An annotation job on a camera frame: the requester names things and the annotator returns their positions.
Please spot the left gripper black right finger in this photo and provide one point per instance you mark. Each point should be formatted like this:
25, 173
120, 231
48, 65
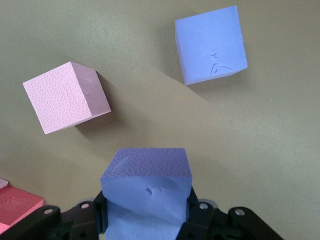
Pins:
212, 225

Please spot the red foam cube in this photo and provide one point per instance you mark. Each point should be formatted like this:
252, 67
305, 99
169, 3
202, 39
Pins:
17, 202

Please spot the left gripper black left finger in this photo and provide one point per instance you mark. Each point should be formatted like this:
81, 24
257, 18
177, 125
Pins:
80, 222

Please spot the pink foam cube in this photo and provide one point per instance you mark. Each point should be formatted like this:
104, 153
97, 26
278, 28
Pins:
2, 183
60, 100

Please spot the purple foam cube with dent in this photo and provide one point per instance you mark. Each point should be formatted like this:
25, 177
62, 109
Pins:
210, 45

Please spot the brown table mat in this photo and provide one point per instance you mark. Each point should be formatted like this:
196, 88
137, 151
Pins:
150, 112

